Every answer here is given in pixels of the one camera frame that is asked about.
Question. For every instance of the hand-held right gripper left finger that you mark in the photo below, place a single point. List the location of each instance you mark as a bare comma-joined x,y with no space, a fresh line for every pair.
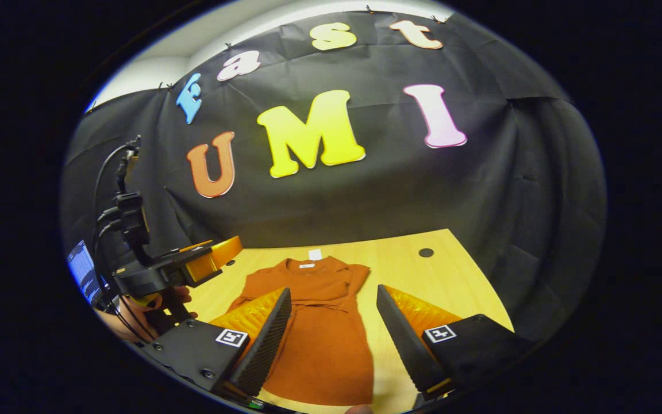
265,348

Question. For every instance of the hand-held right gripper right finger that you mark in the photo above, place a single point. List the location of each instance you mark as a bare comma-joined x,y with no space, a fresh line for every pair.
405,345

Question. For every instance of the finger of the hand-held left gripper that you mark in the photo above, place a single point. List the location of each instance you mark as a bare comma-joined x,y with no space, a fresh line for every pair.
219,259
196,246

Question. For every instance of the orange knit garment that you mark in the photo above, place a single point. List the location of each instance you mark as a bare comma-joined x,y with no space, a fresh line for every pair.
331,345

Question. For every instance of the computer monitor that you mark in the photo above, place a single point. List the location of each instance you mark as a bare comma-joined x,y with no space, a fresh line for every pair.
82,267

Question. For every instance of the white paper hang tag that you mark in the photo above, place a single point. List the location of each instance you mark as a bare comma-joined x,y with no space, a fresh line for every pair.
315,255

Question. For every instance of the black backdrop cloth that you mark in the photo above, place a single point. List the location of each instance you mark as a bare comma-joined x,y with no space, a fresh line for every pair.
365,195

